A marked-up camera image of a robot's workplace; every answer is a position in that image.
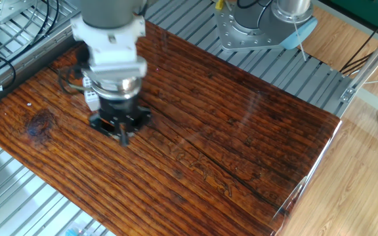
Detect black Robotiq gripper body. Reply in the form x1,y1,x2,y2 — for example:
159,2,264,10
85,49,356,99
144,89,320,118
98,96,141,127

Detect black cable bundle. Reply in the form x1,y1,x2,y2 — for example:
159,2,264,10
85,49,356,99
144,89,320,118
0,0,60,93

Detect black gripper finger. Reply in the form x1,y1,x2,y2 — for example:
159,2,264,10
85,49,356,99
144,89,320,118
119,106,152,147
89,113,121,138

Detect perforated metal plate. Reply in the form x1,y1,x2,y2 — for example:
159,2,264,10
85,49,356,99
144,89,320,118
0,0,37,26

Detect white pipette tip holder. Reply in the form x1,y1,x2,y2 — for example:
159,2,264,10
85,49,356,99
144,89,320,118
82,77,101,112

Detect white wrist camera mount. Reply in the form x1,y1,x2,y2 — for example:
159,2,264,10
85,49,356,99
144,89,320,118
70,14,149,83

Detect black wrist cables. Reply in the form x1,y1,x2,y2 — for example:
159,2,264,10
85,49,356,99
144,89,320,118
57,64,90,96

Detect aluminium corner post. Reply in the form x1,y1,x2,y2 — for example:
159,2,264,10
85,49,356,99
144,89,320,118
339,22,378,119

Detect clear tray blue items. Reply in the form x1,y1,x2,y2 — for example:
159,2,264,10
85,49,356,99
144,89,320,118
62,219,111,236

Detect white cable tie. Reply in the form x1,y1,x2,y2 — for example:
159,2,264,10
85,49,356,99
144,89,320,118
292,18,308,63

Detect silver robot mounting plate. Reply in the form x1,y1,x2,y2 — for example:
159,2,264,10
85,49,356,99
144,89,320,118
213,0,308,52

